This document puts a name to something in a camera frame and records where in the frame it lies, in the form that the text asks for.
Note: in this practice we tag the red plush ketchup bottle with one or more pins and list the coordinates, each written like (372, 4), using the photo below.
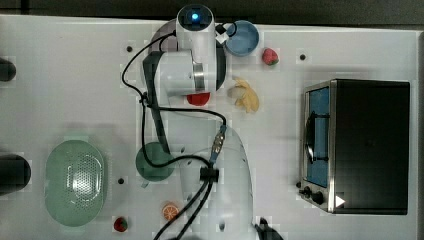
(199, 99)

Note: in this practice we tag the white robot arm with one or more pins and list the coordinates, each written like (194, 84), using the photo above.
(214, 171)

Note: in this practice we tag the dark green round cup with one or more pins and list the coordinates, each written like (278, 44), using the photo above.
(148, 159)

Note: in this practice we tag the red strawberry toy top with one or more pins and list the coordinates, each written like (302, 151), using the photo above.
(270, 57)

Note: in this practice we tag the blue bowl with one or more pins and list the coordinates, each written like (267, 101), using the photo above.
(243, 38)

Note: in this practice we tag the orange slice toy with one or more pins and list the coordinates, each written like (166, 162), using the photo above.
(170, 211)

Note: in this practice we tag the steel toaster oven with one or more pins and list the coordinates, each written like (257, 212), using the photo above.
(355, 146)

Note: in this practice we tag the green perforated colander bowl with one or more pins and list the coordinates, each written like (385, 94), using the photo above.
(74, 183)

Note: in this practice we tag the black cylinder lower left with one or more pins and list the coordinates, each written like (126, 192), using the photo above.
(15, 173)

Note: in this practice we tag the black cylinder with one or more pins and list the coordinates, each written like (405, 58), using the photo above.
(7, 70)
(15, 173)

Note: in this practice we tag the black cylinder upper left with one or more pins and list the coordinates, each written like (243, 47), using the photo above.
(7, 70)

